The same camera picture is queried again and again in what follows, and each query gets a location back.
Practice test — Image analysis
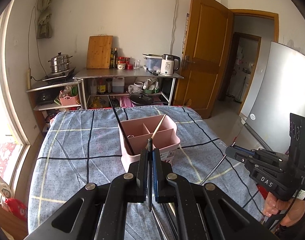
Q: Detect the pink plastic utensil basket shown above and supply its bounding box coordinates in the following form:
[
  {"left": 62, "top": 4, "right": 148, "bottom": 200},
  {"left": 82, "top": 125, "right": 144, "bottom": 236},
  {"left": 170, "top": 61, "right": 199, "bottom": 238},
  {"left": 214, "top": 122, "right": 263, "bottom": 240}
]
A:
[{"left": 119, "top": 115, "right": 181, "bottom": 171}]

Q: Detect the silver metal chopstick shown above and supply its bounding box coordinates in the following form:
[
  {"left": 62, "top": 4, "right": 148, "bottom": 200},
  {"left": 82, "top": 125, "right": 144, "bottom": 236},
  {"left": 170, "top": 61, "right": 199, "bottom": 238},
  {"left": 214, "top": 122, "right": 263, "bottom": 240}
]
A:
[{"left": 198, "top": 154, "right": 235, "bottom": 185}]

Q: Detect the white plastic jug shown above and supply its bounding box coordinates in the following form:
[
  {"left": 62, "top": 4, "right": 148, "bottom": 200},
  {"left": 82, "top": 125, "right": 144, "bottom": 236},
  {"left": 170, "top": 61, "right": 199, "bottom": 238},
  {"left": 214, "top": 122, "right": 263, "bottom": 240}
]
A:
[{"left": 112, "top": 77, "right": 125, "bottom": 93}]

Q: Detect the clear plastic container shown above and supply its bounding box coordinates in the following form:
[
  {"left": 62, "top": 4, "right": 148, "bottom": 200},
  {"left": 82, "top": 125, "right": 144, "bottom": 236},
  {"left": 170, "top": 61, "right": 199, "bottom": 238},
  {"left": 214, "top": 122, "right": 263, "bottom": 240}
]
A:
[{"left": 143, "top": 54, "right": 162, "bottom": 73}]

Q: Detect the blue plaid tablecloth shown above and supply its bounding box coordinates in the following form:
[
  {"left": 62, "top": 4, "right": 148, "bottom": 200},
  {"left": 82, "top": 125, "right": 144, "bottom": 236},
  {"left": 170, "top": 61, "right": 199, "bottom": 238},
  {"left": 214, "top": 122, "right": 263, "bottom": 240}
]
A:
[{"left": 28, "top": 106, "right": 264, "bottom": 232}]

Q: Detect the black induction cooker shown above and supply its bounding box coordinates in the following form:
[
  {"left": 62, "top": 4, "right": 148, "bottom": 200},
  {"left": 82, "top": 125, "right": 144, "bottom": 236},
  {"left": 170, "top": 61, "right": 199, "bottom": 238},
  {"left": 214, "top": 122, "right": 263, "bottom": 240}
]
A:
[{"left": 42, "top": 67, "right": 75, "bottom": 82}]

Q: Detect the window frame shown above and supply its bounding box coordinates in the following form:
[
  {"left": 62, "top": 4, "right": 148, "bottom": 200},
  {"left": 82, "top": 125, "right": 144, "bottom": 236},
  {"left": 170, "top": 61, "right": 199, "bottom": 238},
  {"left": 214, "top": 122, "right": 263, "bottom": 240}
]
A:
[{"left": 0, "top": 0, "right": 31, "bottom": 204}]

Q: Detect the dark soy sauce bottle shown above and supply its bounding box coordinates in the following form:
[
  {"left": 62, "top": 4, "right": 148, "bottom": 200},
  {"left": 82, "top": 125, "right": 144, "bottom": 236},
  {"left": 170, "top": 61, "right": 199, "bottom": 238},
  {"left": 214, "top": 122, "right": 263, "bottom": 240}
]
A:
[{"left": 113, "top": 48, "right": 118, "bottom": 68}]

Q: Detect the red lidded jar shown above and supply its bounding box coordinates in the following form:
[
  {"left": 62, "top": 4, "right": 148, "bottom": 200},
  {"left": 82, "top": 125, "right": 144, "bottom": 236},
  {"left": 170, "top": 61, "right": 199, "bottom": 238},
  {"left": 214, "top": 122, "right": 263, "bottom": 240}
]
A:
[{"left": 117, "top": 57, "right": 126, "bottom": 70}]

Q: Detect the bamboo cutting board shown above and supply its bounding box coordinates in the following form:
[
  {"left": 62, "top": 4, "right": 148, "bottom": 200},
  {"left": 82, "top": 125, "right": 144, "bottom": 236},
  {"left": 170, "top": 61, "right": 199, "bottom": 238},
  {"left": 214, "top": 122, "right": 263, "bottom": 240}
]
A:
[{"left": 86, "top": 35, "right": 113, "bottom": 69}]

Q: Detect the stainless steel steamer pot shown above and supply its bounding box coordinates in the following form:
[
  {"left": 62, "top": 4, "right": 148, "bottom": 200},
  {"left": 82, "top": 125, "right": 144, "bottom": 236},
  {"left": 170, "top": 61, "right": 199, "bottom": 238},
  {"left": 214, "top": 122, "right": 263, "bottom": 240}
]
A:
[{"left": 49, "top": 52, "right": 72, "bottom": 74}]

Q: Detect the glass cup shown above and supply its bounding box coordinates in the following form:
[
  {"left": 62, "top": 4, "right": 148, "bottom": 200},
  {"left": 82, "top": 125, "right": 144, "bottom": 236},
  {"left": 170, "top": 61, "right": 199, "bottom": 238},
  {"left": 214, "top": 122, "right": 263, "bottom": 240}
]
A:
[{"left": 133, "top": 60, "right": 141, "bottom": 70}]

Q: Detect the pink storage basket on shelf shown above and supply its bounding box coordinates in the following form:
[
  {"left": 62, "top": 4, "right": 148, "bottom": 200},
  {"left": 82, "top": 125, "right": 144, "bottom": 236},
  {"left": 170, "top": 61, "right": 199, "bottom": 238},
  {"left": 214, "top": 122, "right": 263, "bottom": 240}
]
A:
[{"left": 59, "top": 91, "right": 80, "bottom": 106}]

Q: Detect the wooden door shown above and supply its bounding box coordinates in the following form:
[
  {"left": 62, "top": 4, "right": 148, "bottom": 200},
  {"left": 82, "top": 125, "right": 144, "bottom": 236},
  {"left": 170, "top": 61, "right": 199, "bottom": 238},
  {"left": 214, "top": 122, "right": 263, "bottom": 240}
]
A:
[{"left": 174, "top": 0, "right": 234, "bottom": 119}]

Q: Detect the wooden side shelf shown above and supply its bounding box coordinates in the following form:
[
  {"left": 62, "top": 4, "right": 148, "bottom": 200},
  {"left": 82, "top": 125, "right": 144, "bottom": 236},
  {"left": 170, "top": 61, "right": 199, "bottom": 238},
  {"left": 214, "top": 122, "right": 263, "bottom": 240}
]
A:
[{"left": 26, "top": 79, "right": 83, "bottom": 132}]

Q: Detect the black frying pan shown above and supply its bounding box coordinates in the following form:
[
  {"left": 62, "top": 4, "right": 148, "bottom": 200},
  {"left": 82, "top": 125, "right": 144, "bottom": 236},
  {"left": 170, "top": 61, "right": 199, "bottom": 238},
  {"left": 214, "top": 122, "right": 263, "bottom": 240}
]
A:
[{"left": 129, "top": 93, "right": 164, "bottom": 106}]

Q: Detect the light wooden chopstick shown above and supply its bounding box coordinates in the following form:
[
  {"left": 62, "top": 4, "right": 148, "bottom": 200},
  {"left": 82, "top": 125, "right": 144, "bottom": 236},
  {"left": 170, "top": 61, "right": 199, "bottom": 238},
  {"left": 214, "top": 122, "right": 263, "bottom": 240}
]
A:
[{"left": 146, "top": 114, "right": 166, "bottom": 149}]

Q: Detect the grey refrigerator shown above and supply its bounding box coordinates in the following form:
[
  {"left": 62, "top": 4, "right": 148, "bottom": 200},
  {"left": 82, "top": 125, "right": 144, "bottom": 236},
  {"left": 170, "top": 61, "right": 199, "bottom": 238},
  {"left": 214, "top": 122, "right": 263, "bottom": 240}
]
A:
[{"left": 235, "top": 42, "right": 305, "bottom": 153}]

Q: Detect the white electric kettle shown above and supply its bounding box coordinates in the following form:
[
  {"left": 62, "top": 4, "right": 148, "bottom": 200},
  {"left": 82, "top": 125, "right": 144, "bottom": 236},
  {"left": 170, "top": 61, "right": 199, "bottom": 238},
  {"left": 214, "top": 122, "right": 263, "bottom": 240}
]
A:
[{"left": 161, "top": 54, "right": 181, "bottom": 75}]

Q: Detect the person's right hand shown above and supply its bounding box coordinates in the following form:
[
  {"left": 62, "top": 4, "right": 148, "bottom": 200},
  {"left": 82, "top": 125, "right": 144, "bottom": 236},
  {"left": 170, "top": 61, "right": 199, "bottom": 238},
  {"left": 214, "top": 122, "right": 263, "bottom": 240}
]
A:
[{"left": 263, "top": 192, "right": 305, "bottom": 227}]

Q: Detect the hanging olive cloth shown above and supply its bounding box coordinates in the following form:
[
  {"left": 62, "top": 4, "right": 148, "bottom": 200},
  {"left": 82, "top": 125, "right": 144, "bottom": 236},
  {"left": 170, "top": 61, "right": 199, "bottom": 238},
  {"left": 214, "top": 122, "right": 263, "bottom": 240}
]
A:
[{"left": 37, "top": 0, "right": 53, "bottom": 39}]

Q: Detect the metal kitchen shelf table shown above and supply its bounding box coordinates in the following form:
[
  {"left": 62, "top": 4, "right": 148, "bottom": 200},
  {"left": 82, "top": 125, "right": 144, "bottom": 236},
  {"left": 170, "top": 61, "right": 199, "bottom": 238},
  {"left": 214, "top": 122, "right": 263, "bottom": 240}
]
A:
[{"left": 74, "top": 68, "right": 184, "bottom": 109}]

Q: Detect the black chopstick metal tip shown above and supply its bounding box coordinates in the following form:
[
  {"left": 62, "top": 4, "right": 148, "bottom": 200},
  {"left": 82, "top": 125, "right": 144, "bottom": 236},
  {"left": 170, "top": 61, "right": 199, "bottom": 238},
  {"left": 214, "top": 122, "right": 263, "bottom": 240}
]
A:
[{"left": 151, "top": 206, "right": 168, "bottom": 240}]

